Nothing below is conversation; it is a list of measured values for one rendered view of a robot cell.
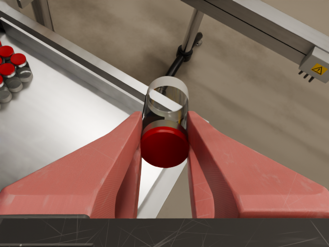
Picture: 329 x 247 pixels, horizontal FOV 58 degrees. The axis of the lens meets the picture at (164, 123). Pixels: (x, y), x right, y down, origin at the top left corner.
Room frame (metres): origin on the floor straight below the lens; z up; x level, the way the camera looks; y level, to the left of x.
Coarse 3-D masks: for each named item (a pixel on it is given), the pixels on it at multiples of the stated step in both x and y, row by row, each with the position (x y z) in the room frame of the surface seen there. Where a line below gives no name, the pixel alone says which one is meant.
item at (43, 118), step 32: (32, 64) 0.24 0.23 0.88; (64, 64) 0.25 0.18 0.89; (32, 96) 0.18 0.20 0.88; (64, 96) 0.20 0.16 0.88; (96, 96) 0.22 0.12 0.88; (128, 96) 0.23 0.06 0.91; (0, 128) 0.12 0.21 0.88; (32, 128) 0.14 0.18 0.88; (64, 128) 0.15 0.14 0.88; (96, 128) 0.17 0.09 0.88; (0, 160) 0.08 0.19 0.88; (32, 160) 0.09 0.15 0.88
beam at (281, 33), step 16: (192, 0) 1.03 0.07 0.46; (208, 0) 1.02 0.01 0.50; (224, 0) 1.01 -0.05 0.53; (240, 0) 1.02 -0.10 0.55; (256, 0) 1.05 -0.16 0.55; (224, 16) 1.00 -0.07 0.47; (240, 16) 0.99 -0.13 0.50; (256, 16) 0.98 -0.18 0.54; (272, 16) 1.00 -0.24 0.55; (288, 16) 1.03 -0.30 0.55; (240, 32) 0.99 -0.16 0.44; (256, 32) 0.98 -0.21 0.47; (272, 32) 0.97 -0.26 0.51; (288, 32) 0.96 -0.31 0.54; (304, 32) 0.98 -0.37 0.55; (320, 32) 1.01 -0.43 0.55; (272, 48) 0.96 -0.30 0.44; (288, 48) 0.95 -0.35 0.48; (304, 48) 0.94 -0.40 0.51; (320, 48) 0.94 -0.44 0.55
